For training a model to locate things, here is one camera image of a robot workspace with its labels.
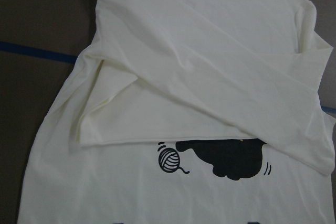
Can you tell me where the cream long-sleeve cat shirt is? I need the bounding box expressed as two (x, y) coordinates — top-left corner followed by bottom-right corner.
(17, 0), (335, 223)

